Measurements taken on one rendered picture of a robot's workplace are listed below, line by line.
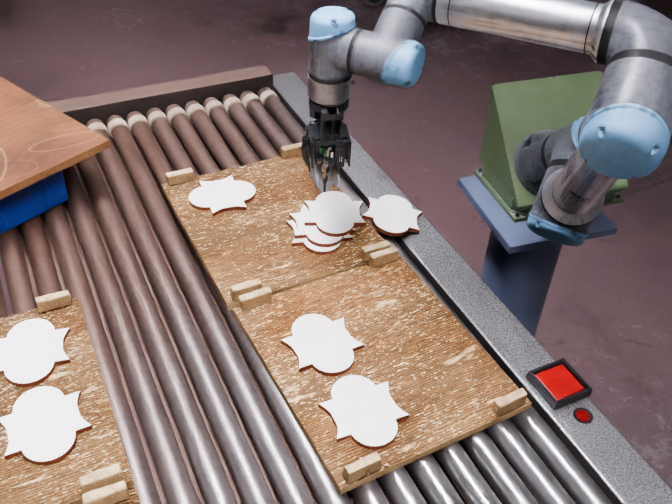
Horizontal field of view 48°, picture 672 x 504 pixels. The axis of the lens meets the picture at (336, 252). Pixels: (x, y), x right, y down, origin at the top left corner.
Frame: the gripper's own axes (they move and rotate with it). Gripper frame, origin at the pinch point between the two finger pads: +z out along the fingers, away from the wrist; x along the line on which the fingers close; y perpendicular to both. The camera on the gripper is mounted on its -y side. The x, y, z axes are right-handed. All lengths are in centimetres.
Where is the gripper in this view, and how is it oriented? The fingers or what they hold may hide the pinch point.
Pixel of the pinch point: (323, 183)
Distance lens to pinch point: 147.0
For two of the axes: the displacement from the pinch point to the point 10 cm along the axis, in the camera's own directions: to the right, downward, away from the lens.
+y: 1.5, 6.4, -7.5
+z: -0.4, 7.6, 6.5
